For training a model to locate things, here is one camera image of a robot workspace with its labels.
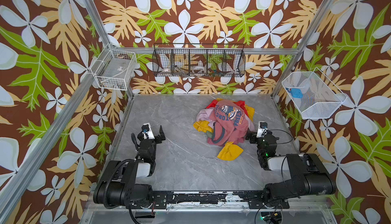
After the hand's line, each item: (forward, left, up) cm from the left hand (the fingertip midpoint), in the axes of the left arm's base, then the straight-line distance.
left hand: (151, 126), depth 87 cm
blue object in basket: (+14, -83, +15) cm, 85 cm away
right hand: (+2, -62, -3) cm, 62 cm away
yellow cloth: (-11, -46, -8) cm, 48 cm away
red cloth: (+20, -38, -2) cm, 43 cm away
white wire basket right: (+13, -91, +15) cm, 93 cm away
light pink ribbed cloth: (+12, -32, -4) cm, 34 cm away
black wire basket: (+39, -25, +18) cm, 50 cm away
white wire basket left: (+25, +21, +21) cm, 39 cm away
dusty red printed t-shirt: (+1, -46, +2) cm, 46 cm away
